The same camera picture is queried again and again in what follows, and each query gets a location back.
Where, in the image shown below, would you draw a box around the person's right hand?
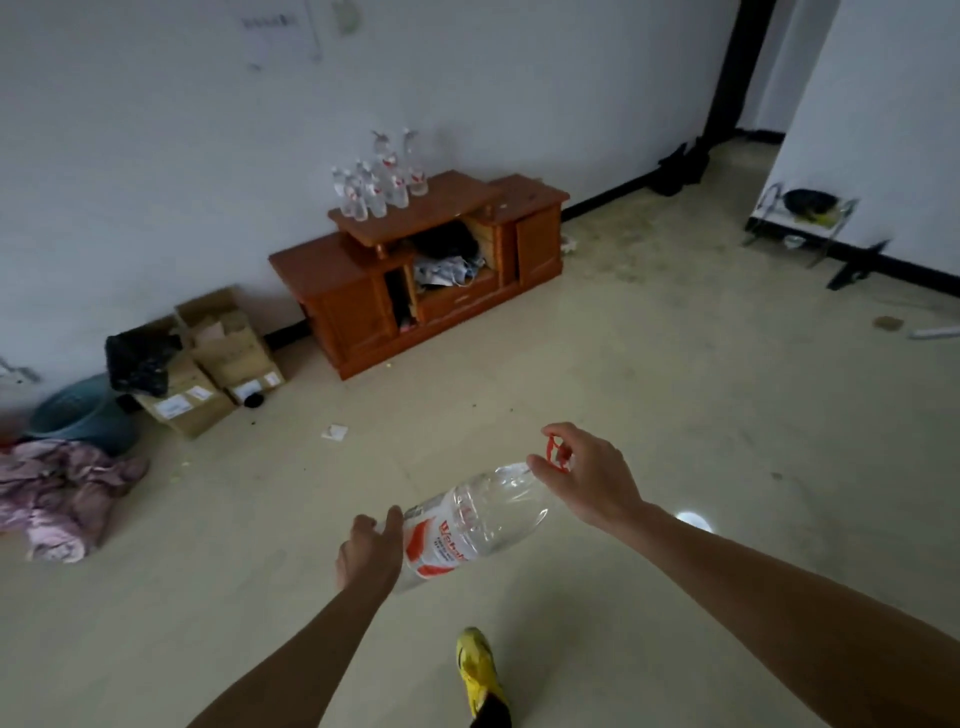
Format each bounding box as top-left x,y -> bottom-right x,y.
525,422 -> 646,535

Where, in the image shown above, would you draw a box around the person's left hand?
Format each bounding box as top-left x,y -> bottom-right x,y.
336,505 -> 407,598

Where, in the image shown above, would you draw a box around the large clear red-label bottle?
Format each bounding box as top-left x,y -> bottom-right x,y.
392,435 -> 574,595

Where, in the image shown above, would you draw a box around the person's left forearm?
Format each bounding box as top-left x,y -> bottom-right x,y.
186,576 -> 393,728

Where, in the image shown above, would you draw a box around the person's right forearm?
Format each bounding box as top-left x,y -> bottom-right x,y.
619,501 -> 960,728

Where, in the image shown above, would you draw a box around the yellow shoe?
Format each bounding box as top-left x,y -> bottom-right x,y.
455,627 -> 511,720

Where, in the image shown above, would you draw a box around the dark trouser leg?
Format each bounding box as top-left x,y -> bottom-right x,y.
469,691 -> 514,728

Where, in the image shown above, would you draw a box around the white grey crumpled clothes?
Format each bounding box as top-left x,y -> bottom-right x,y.
413,253 -> 488,291

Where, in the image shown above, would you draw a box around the brown wooden TV cabinet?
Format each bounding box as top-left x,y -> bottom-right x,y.
267,170 -> 571,382

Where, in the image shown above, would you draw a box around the labelled cardboard box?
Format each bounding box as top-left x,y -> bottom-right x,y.
133,351 -> 238,441

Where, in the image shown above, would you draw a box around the open cardboard box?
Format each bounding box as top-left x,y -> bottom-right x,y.
173,286 -> 287,407

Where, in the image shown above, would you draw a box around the black plastic bag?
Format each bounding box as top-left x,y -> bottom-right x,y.
104,328 -> 184,399

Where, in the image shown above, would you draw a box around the tall clear water bottle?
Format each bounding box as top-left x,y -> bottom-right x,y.
372,130 -> 411,210
400,126 -> 430,198

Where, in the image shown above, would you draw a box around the black shoes pile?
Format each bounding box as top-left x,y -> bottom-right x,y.
648,138 -> 711,198

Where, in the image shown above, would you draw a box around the pink crumpled cloth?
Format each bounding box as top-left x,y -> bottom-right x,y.
0,438 -> 150,566

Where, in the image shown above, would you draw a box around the grey-blue plastic basin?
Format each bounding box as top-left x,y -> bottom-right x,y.
24,372 -> 141,457

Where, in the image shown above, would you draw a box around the black bowl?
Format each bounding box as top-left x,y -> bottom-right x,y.
781,188 -> 840,219

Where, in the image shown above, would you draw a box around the metal wire rack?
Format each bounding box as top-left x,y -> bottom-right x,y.
742,181 -> 861,269

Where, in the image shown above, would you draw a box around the black door frame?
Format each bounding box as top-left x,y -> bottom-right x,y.
702,0 -> 779,145

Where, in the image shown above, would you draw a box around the white paper sheet on wall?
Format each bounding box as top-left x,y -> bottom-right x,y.
231,0 -> 324,70

